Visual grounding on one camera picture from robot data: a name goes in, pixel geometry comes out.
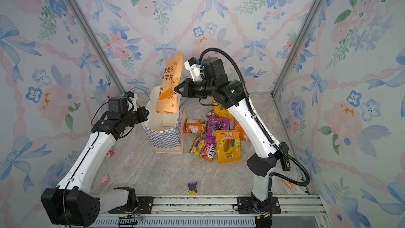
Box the orange snack bag left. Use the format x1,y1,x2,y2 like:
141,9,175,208
184,118,208,136

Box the purple toy figure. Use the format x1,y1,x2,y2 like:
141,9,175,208
188,182,198,195

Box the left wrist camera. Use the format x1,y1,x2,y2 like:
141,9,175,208
107,91,138,120

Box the yellow mango candy bag front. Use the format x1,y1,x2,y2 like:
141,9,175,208
216,130,241,164

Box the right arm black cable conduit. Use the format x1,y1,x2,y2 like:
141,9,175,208
198,47,311,187

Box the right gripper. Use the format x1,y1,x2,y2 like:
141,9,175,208
174,81,217,100

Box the Fox's fruits candy bag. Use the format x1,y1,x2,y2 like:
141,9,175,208
190,136,216,162

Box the purple grape candy bag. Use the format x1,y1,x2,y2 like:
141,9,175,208
205,115,231,145

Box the pink toy pig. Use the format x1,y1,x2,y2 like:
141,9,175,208
100,174,110,186

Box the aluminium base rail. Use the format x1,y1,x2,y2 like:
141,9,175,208
91,195,332,228

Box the yellow mango candy bag rear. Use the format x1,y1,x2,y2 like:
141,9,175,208
212,98,234,120

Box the small pink toy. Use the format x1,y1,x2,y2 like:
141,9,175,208
106,149,115,157

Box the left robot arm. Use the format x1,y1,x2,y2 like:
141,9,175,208
41,107,149,227

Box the blue checkered paper bag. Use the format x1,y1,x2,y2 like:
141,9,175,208
141,85,186,154

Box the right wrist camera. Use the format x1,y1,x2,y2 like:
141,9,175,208
184,57,226,82

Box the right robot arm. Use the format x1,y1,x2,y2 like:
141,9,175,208
175,78,288,213

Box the orange corn chips bag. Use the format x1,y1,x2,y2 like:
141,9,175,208
234,118,251,142

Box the yellow mango candy bag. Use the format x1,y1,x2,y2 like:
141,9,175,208
212,98,234,120
216,130,241,164

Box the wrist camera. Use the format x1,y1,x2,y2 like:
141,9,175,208
184,57,226,82
107,91,138,120

